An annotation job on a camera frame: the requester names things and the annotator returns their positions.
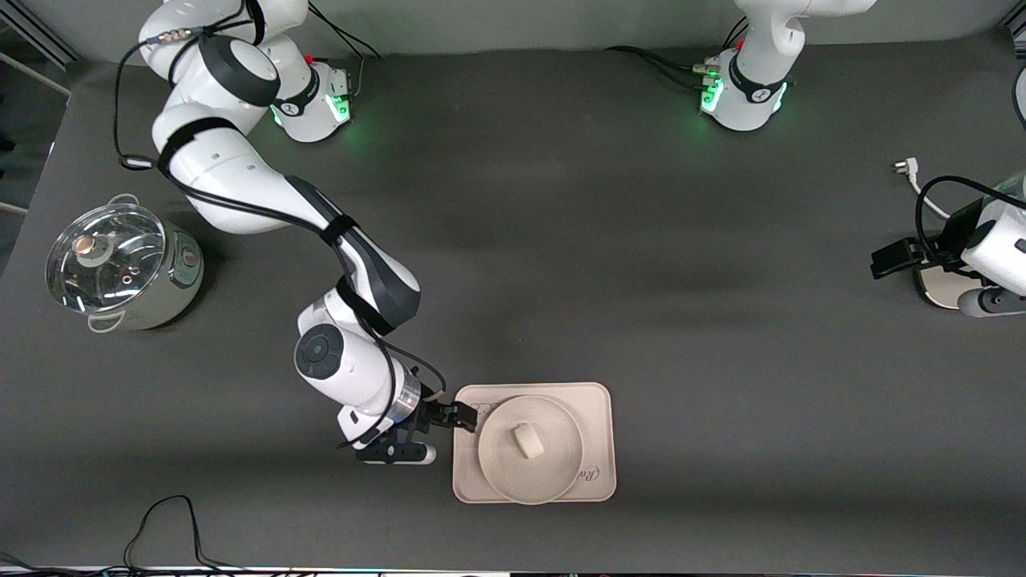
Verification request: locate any round cream plate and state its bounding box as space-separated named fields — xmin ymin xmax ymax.
xmin=478 ymin=394 xmax=585 ymax=506

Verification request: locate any cream rectangular tray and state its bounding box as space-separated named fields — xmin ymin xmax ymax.
xmin=452 ymin=382 xmax=617 ymax=504

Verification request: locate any white toaster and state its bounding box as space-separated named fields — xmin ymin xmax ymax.
xmin=916 ymin=263 xmax=991 ymax=311

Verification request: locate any dark grey table mat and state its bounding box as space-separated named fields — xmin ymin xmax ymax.
xmin=0 ymin=32 xmax=1026 ymax=571

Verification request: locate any pale green electric pot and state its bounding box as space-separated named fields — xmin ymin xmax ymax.
xmin=84 ymin=192 xmax=205 ymax=333

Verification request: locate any glass pot lid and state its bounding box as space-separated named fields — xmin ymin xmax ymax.
xmin=46 ymin=204 xmax=167 ymax=313

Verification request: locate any black left arm wrist cable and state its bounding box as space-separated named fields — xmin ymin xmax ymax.
xmin=914 ymin=175 xmax=1026 ymax=269

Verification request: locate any black arm wrist cable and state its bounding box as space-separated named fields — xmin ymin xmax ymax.
xmin=115 ymin=0 xmax=446 ymax=450
xmin=914 ymin=175 xmax=1026 ymax=269

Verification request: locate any white power cable with plug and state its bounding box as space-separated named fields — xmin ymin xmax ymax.
xmin=894 ymin=159 xmax=955 ymax=221

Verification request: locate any thin black floor cable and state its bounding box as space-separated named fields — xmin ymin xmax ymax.
xmin=0 ymin=495 xmax=241 ymax=574

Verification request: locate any black left arm base cable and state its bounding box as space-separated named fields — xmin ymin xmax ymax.
xmin=605 ymin=16 xmax=750 ymax=89

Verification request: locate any black arm base cable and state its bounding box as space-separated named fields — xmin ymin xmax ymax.
xmin=303 ymin=0 xmax=382 ymax=101
xmin=605 ymin=16 xmax=750 ymax=89

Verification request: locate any black right arm base cable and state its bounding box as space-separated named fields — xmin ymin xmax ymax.
xmin=303 ymin=0 xmax=382 ymax=101

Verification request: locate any black right arm wrist cable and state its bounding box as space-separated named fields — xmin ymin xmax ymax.
xmin=115 ymin=0 xmax=446 ymax=450

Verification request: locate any aluminium frame bar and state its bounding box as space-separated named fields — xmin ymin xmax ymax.
xmin=0 ymin=0 xmax=81 ymax=69

